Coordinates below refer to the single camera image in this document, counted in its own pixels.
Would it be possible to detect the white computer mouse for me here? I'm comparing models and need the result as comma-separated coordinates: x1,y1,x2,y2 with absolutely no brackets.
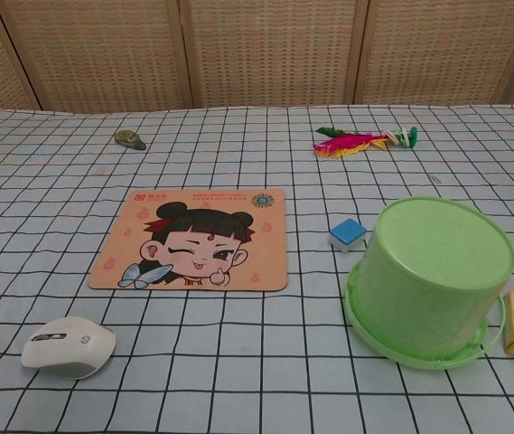
20,316,117,380

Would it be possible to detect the cartoon girl mouse pad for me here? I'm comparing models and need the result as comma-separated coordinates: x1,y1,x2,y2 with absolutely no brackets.
87,188,290,293

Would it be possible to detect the colourful feather shuttlecock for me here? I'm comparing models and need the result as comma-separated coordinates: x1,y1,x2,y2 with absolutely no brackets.
313,125,420,160

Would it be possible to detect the green plastic bucket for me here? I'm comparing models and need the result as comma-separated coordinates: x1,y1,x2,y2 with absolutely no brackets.
345,195,514,371

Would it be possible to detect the checkered tablecloth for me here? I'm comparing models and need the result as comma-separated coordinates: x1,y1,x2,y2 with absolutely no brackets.
0,104,514,434

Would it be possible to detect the blue square block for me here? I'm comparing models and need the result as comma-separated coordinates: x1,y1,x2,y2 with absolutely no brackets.
327,218,369,254

